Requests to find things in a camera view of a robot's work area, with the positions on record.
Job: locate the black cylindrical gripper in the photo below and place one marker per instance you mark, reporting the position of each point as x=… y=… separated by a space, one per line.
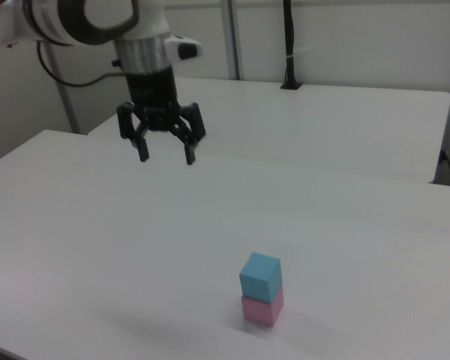
x=152 y=93

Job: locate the blue cube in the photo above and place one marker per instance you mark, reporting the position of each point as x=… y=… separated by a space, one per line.
x=257 y=283

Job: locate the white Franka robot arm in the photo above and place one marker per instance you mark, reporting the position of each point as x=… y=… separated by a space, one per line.
x=146 y=20

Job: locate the pink cube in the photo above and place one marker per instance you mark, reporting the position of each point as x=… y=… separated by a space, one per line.
x=258 y=311

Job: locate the black pole with clamp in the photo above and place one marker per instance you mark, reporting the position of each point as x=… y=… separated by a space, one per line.
x=289 y=37

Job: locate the white rectangular table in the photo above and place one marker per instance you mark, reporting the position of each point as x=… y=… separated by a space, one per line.
x=322 y=123

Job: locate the aluminium frame post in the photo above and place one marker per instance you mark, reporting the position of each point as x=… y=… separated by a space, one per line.
x=232 y=37

